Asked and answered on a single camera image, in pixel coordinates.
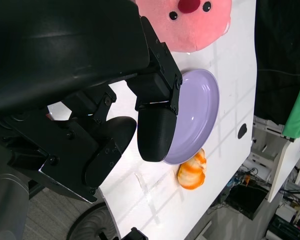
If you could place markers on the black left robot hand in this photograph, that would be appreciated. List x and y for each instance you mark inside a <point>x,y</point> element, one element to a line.
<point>65,62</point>

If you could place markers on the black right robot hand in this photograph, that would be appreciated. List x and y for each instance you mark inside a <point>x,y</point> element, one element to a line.
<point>136,235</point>

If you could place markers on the pink plush beaver doll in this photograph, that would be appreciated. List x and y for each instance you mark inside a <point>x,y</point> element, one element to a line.
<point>190,27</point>

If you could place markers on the purple round plate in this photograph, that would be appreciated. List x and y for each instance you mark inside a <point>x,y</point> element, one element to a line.
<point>197,107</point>

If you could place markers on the orange striped bread toy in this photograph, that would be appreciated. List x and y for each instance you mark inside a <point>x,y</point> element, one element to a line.
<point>191,172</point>

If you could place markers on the black box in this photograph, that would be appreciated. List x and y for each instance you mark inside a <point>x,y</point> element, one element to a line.
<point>247,200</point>

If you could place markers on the grey robot body shell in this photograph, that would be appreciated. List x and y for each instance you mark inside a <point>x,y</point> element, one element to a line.
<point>7,212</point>

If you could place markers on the white side table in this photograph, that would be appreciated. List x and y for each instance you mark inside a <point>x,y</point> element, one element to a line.
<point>285,160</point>

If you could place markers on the green cloth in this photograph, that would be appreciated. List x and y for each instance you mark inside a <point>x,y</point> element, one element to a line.
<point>298,112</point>

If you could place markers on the black backdrop cloth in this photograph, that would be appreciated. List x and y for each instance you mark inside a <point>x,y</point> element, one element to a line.
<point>280,50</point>

